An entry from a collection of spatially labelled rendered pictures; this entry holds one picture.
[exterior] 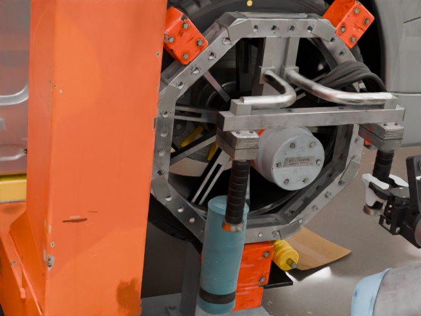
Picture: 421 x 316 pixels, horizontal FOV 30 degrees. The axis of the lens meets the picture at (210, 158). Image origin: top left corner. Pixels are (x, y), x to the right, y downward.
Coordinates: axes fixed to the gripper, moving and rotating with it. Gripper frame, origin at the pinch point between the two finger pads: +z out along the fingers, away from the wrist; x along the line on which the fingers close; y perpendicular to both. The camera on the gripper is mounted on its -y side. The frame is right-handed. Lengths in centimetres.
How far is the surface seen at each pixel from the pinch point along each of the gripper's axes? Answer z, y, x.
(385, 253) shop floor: 92, 83, 89
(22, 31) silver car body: 33, -22, -69
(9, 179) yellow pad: 32, 10, -71
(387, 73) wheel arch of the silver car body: 30.4, -12.7, 22.3
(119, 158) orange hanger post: -22, -17, -66
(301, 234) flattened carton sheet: 112, 82, 62
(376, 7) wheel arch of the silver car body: 30.9, -29.1, 15.4
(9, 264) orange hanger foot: 7, 16, -76
